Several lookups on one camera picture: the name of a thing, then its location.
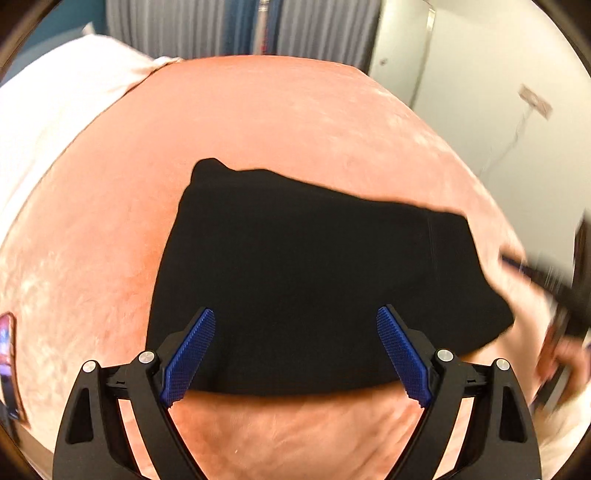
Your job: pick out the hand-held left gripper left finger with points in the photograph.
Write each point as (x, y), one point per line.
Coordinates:
(189, 355)

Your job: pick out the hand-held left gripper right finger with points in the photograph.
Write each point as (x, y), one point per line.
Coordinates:
(401, 355)

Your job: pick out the orange plush blanket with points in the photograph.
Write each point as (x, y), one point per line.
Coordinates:
(277, 115)

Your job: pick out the wall socket plate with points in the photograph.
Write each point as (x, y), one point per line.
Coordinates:
(535, 101)

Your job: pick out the grey sheer curtain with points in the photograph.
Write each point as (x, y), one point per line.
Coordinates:
(184, 27)
(328, 32)

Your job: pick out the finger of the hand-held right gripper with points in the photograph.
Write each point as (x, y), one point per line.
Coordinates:
(521, 267)

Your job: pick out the person's right hand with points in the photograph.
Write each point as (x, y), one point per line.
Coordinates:
(561, 357)

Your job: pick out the smartphone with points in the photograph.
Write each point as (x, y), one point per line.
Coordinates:
(8, 364)

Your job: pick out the white duvet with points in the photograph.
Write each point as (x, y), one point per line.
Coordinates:
(46, 101)

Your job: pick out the black pants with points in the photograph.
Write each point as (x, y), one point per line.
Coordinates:
(300, 277)

